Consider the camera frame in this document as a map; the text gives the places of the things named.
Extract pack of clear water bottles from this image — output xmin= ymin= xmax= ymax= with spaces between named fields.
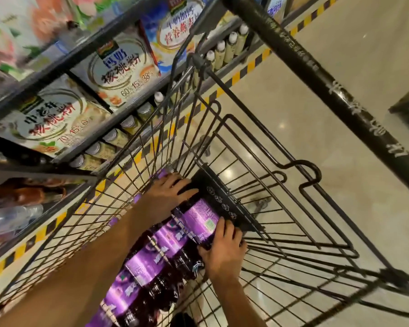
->
xmin=0 ymin=204 xmax=44 ymax=243

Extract person's left hand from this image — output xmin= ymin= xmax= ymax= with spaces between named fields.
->
xmin=141 ymin=172 xmax=199 ymax=222

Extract row of orange tea bottles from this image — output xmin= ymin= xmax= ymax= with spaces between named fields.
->
xmin=0 ymin=178 xmax=68 ymax=209

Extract black metal store shelf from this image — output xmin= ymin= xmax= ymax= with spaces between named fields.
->
xmin=0 ymin=0 xmax=294 ymax=266

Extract person's right leg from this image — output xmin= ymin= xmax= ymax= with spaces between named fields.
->
xmin=176 ymin=281 xmax=206 ymax=327

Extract person's right hand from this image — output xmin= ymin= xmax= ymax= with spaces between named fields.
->
xmin=197 ymin=217 xmax=248 ymax=287

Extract blue white food bag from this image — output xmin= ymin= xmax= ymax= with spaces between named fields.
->
xmin=140 ymin=0 xmax=212 ymax=76

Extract white printed food bag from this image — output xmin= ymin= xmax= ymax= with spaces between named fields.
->
xmin=70 ymin=25 xmax=161 ymax=112
xmin=0 ymin=74 xmax=111 ymax=158

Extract person's left forearm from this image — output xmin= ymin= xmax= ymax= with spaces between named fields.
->
xmin=0 ymin=207 xmax=161 ymax=327

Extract row of pale capped jars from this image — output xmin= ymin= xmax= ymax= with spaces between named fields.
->
xmin=69 ymin=23 xmax=250 ymax=171

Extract black wire shopping cart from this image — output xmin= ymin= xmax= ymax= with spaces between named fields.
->
xmin=0 ymin=0 xmax=409 ymax=327

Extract black shorts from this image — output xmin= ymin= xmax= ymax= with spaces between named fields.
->
xmin=170 ymin=312 xmax=197 ymax=327

